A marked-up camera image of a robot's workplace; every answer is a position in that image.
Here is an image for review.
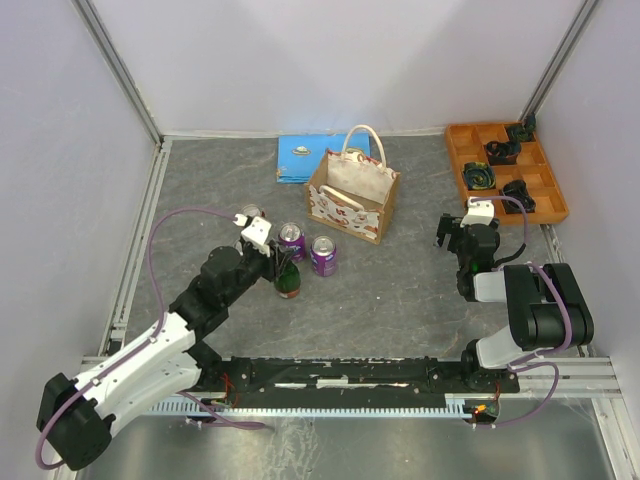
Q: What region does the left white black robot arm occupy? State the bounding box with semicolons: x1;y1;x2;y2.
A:
35;240;295;471

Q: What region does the rolled dark sock top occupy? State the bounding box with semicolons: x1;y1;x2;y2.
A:
505;112;537;143

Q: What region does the rolled dark sock left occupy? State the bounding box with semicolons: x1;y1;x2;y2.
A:
462;162;496;191

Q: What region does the rolled dark sock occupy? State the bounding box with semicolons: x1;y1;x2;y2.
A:
500;179;536;214
462;162;496;191
505;112;537;143
484;141;521;166

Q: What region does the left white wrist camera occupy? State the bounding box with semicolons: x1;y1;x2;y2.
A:
233;214;272;258

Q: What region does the purple soda can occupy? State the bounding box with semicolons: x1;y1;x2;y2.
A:
278;222;306;263
310;236;337;277

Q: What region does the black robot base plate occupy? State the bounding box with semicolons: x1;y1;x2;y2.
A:
193;357;520;410

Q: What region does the orange compartment tray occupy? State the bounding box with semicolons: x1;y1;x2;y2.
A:
444;122;569;224

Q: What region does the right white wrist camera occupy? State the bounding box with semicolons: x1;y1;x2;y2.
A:
460;197;495;227

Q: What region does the aluminium frame rail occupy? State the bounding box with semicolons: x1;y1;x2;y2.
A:
79;355;623;399

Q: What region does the blue printed folded cloth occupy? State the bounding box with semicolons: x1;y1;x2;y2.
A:
276;133;346;184

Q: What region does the red soda can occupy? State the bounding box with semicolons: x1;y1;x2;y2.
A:
241;204;266;218

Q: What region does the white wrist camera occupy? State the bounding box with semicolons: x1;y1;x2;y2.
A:
233;214;272;258
460;197;495;227

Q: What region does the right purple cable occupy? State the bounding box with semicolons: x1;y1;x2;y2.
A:
469;195;574;431

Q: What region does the blue slotted cable duct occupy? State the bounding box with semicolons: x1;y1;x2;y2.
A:
145;395;472;420

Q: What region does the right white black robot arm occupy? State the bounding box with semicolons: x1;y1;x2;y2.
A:
429;213;594;394

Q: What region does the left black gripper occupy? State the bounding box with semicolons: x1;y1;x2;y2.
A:
223;239;294;306

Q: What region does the rolled dark sock bottom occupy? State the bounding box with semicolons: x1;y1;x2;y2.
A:
500;179;536;214

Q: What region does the patterned canvas tote bag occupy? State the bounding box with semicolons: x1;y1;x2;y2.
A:
305;124;401;245

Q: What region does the rolled dark sock middle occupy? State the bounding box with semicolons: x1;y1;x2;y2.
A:
484;141;521;166

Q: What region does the purple soda can front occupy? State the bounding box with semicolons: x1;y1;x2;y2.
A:
278;222;306;263

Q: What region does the dark green glass bottle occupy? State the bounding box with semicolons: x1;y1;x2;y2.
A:
274;262;301;299

